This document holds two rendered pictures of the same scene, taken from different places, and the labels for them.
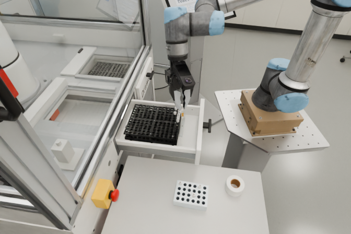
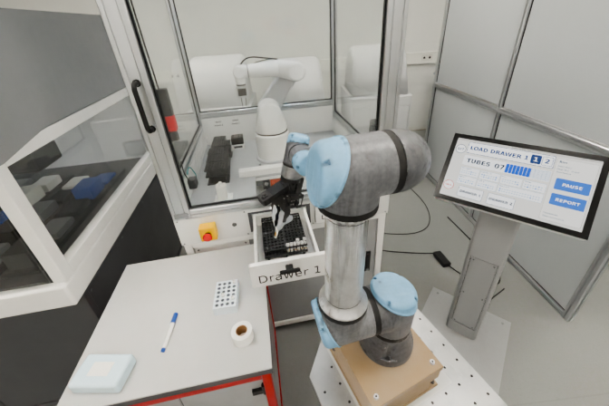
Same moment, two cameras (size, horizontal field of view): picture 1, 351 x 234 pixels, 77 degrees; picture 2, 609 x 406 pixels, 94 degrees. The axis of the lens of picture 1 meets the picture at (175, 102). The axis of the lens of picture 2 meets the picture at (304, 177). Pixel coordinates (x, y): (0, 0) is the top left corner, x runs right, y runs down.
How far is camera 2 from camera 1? 0.99 m
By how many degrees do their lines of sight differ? 59
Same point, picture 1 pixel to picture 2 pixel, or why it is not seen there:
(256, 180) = (257, 362)
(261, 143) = (323, 365)
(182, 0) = (476, 160)
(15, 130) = (159, 140)
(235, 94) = not seen: hidden behind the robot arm
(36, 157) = (165, 160)
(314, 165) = not seen: outside the picture
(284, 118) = (357, 370)
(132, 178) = (240, 253)
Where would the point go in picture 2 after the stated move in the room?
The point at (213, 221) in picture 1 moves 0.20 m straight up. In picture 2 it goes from (204, 324) to (190, 285)
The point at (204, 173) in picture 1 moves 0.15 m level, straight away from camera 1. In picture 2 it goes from (256, 304) to (296, 300)
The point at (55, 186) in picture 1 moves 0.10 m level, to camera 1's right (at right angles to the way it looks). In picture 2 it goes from (171, 185) to (169, 197)
